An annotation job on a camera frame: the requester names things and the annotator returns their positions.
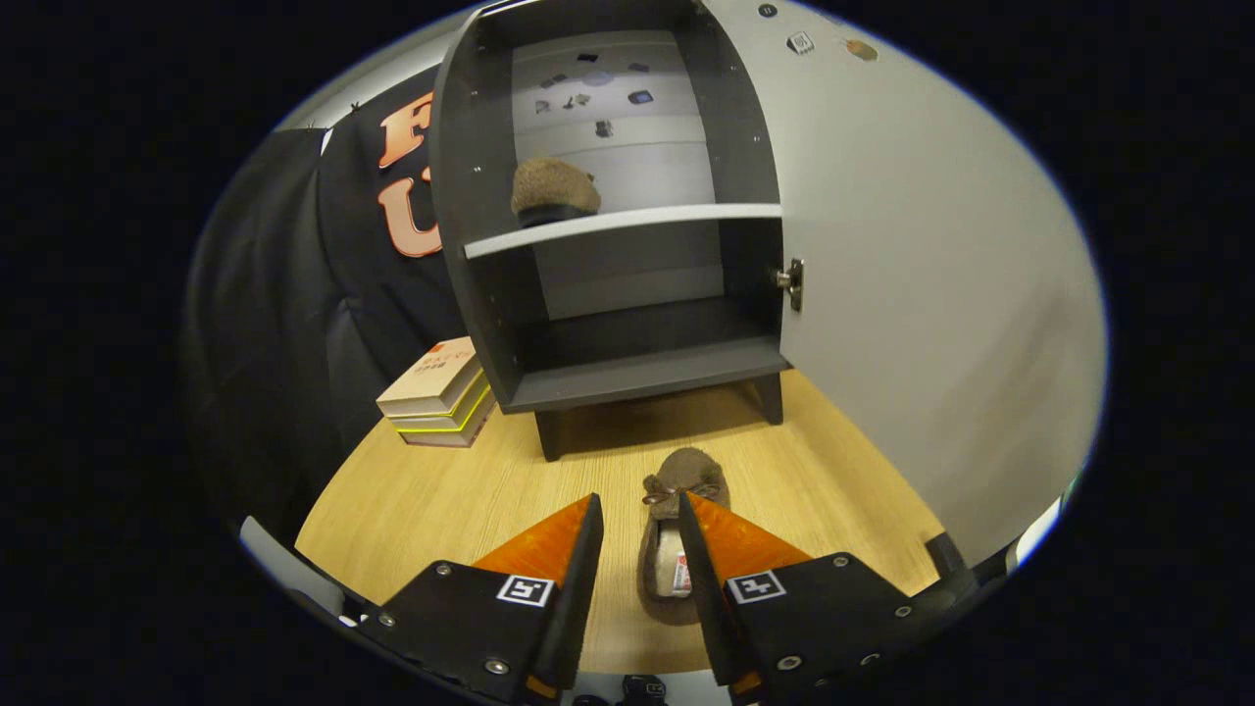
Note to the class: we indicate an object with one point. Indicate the pale pink book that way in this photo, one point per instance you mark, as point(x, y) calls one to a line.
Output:
point(441, 439)

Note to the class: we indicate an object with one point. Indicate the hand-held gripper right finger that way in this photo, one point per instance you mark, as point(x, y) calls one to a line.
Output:
point(706, 608)

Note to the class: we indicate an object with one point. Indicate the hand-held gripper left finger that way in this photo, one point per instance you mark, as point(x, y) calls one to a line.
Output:
point(578, 598)

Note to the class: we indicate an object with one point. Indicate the beige shoe cabinet door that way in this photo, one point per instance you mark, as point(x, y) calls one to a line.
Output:
point(931, 294)

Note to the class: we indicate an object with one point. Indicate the white cabinet shelf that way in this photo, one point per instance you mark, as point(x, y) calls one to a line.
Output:
point(637, 218)

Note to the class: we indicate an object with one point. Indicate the brown fuzzy slipper shoe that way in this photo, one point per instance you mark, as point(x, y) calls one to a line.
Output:
point(686, 471)
point(554, 184)

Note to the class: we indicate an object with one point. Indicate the black backdrop cloth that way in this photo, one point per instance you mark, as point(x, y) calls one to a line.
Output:
point(275, 294)

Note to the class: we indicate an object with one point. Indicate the beige cover book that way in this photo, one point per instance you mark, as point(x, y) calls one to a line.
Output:
point(436, 378)

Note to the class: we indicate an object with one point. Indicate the metal door hinge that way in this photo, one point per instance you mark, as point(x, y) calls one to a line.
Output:
point(794, 284)

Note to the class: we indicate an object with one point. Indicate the dark grey shoe cabinet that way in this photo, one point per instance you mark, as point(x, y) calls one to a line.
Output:
point(471, 196)

